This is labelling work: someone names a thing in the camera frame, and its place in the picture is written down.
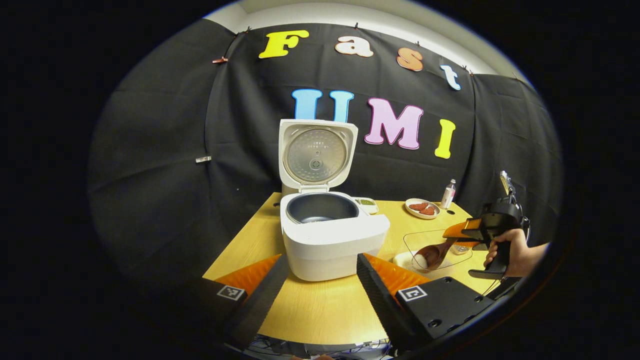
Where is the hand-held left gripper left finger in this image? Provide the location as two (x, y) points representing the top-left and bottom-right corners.
(165, 253), (291, 351)

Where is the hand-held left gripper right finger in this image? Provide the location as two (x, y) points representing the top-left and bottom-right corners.
(356, 253), (510, 353)

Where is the brown wooden spoon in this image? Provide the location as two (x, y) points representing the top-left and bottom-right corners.
(414, 237), (458, 271)

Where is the white rice cooker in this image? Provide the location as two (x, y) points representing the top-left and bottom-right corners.
(278, 118), (391, 282)

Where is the clear rice container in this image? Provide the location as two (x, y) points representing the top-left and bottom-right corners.
(391, 229), (474, 281)

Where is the clear bottle pink label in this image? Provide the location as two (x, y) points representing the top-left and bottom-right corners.
(440, 179), (457, 210)

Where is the white round plate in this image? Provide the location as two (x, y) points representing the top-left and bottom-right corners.
(404, 198), (441, 220)

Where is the black backdrop cloth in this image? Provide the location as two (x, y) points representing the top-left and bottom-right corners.
(87, 20), (563, 301)

